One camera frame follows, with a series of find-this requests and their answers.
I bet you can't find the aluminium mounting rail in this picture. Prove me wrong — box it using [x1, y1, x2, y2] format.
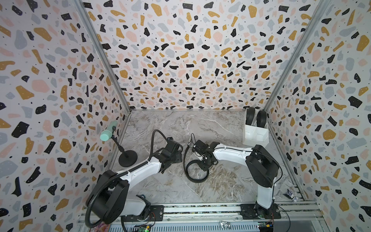
[76, 201, 324, 225]

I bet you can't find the small crumpled wrapper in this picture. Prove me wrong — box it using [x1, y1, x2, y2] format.
[286, 189, 298, 202]

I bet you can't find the black belt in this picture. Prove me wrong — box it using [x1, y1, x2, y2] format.
[245, 107, 256, 126]
[256, 110, 267, 128]
[183, 133, 209, 184]

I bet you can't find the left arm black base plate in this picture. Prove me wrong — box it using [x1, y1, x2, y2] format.
[123, 205, 164, 223]

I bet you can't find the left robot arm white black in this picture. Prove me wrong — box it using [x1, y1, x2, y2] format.
[85, 136, 183, 228]

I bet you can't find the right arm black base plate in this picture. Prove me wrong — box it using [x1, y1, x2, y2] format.
[240, 203, 282, 219]

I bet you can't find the pink printed card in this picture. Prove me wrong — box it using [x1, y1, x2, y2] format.
[95, 223, 111, 232]

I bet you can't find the green microphone on black stand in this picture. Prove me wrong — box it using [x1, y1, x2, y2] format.
[100, 121, 138, 167]

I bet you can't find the white storage roll organizer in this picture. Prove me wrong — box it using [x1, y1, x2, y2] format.
[242, 109, 269, 148]

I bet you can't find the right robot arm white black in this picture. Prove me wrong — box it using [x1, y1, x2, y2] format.
[184, 140, 281, 210]

